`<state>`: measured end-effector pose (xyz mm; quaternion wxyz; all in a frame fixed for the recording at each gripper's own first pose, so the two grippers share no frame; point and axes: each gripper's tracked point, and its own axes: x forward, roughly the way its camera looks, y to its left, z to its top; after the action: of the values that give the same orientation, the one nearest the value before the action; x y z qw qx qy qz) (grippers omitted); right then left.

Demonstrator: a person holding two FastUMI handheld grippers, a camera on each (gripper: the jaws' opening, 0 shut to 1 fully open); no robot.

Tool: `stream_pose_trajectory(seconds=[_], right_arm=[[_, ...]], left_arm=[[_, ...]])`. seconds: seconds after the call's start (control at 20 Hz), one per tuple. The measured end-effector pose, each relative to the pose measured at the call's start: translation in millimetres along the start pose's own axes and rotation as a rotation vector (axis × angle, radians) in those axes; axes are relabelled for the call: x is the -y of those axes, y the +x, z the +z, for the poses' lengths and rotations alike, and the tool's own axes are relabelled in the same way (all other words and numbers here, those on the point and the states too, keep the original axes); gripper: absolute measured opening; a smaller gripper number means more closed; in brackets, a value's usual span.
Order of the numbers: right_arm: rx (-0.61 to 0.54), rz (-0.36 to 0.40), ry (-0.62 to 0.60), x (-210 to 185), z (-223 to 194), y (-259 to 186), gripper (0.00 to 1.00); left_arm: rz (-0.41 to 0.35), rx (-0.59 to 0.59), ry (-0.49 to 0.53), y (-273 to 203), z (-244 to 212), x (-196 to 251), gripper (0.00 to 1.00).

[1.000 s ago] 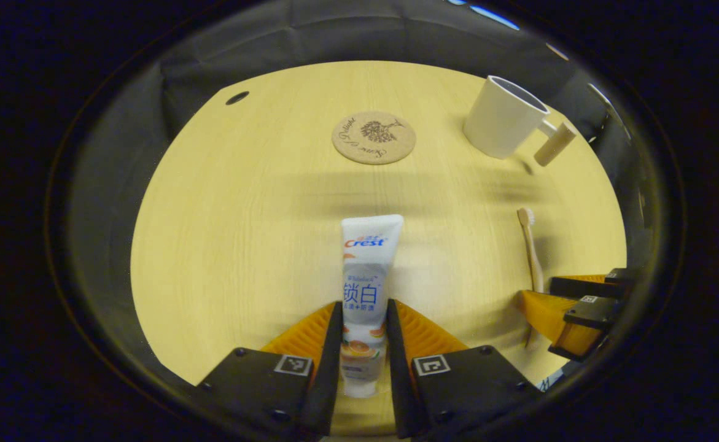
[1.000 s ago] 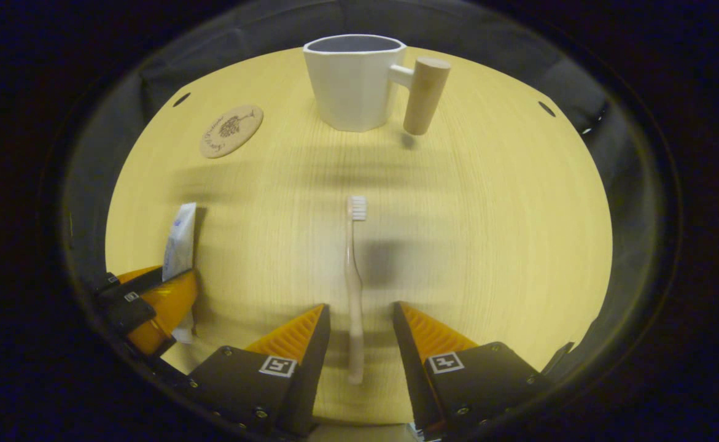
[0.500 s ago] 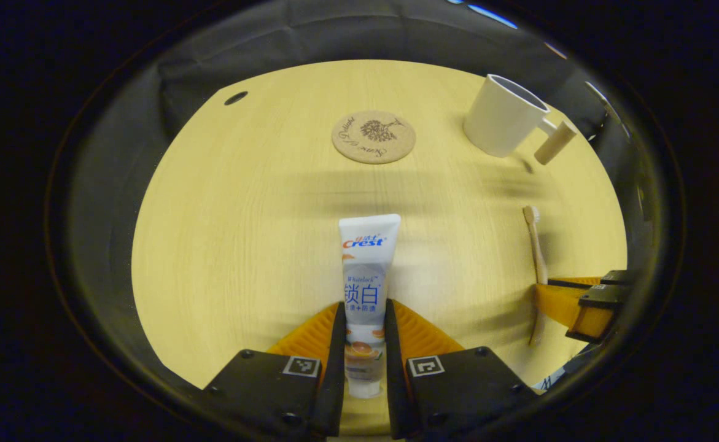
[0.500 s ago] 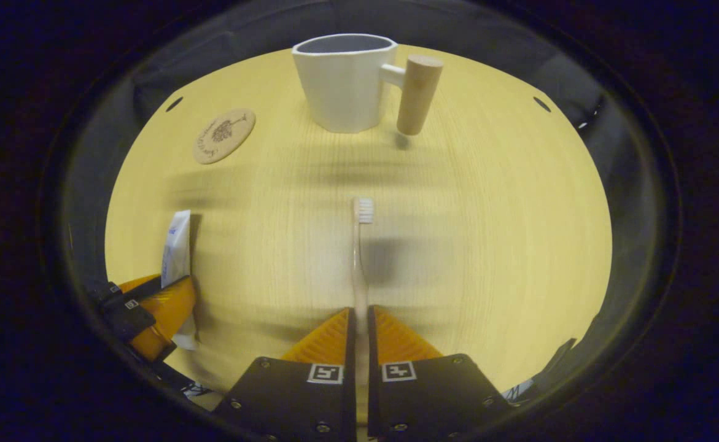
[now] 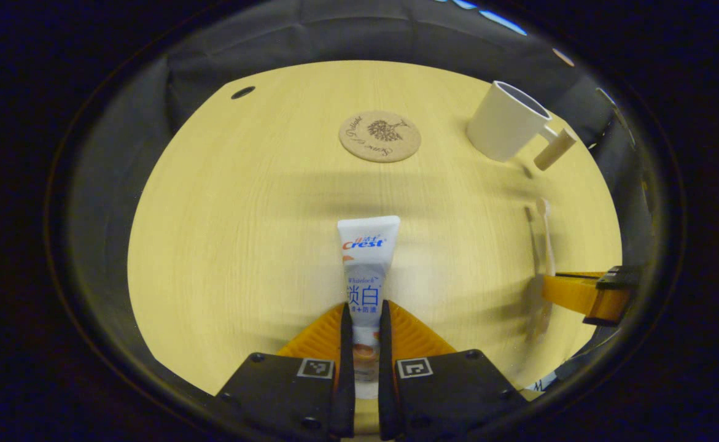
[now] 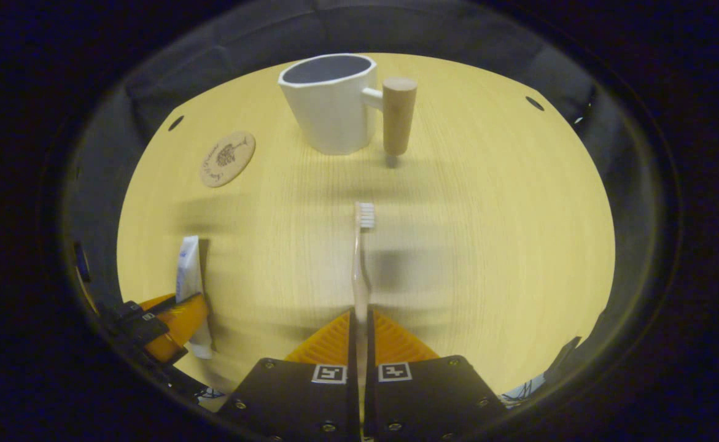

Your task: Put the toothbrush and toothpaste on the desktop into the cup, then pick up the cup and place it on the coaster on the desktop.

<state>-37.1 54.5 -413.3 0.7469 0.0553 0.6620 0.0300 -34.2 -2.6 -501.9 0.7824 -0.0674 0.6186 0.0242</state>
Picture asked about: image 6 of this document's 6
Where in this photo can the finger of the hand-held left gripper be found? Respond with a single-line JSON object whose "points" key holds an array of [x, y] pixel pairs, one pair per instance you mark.
{"points": [[158, 301], [181, 322]]}

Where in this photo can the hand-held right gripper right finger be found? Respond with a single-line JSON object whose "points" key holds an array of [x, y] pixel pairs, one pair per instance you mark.
{"points": [[427, 399]]}

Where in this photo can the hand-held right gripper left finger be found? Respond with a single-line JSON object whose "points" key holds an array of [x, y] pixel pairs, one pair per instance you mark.
{"points": [[298, 399]]}

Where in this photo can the white toothpaste tube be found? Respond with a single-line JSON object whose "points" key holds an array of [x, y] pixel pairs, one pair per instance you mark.
{"points": [[188, 270]]}

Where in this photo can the beige toothbrush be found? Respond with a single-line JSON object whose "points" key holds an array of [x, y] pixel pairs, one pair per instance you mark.
{"points": [[361, 276]]}

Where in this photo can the round cork coaster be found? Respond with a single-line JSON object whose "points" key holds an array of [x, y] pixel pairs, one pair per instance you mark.
{"points": [[227, 159]]}

